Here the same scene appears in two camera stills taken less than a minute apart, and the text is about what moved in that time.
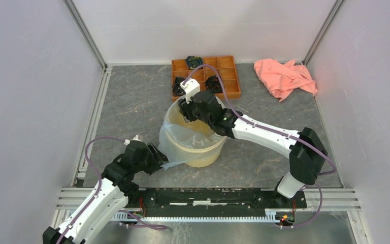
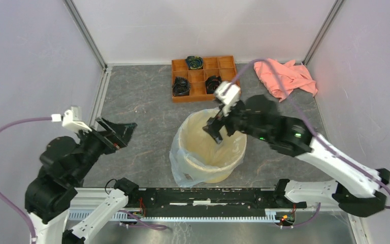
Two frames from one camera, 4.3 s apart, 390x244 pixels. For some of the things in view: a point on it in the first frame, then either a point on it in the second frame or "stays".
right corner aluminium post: [322, 31] stays
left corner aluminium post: [87, 33] stays
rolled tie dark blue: [177, 89] stays
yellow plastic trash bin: [193, 143] → [214, 162]
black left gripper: [157, 159] → [121, 133]
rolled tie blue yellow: [193, 61] stays
